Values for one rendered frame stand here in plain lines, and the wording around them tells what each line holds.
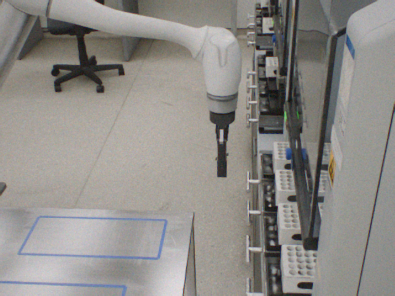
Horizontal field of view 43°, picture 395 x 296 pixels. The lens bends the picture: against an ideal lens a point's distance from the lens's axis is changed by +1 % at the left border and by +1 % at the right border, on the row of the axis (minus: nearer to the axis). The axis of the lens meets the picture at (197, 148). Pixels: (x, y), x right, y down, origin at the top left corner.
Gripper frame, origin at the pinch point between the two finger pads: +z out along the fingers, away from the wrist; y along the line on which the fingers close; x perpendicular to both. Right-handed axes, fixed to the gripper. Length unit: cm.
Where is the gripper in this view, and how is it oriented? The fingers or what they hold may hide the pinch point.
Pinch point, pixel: (221, 166)
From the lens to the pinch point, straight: 154.1
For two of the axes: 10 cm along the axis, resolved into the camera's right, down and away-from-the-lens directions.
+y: 0.8, -5.2, 8.5
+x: -10.0, -0.3, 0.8
